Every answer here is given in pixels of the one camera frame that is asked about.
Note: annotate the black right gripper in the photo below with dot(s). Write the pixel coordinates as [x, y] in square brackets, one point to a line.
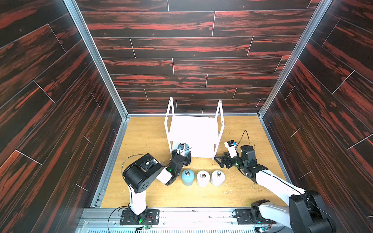
[230, 160]

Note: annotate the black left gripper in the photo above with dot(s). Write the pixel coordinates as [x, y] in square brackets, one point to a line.
[186, 160]

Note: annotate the teal tea canister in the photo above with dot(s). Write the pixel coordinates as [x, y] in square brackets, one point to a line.
[188, 177]
[186, 148]

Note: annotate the white tea canister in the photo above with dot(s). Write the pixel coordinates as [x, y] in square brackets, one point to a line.
[217, 178]
[203, 178]

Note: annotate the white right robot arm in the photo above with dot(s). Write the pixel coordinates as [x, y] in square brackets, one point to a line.
[304, 211]

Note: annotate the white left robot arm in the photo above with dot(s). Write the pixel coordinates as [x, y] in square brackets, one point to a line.
[143, 172]

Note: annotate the white two-tier metal shelf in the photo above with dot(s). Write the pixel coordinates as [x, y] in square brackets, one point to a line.
[202, 134]

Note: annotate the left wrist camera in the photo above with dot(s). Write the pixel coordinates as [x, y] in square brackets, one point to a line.
[180, 148]

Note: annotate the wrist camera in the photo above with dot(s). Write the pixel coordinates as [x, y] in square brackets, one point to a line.
[232, 148]
[180, 148]

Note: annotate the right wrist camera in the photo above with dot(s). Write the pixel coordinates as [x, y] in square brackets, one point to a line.
[232, 148]

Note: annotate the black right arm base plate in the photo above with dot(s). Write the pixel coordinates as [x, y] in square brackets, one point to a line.
[244, 217]

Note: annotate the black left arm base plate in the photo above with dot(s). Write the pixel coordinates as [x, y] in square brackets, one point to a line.
[147, 217]

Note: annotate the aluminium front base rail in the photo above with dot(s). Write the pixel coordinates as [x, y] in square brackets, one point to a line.
[175, 220]

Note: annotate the aluminium right corner post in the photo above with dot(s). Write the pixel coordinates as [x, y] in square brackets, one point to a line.
[304, 39]

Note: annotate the aluminium corner post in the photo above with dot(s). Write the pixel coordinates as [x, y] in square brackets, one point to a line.
[83, 30]
[304, 39]

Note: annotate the aluminium left corner post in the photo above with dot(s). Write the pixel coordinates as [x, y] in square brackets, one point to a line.
[83, 30]

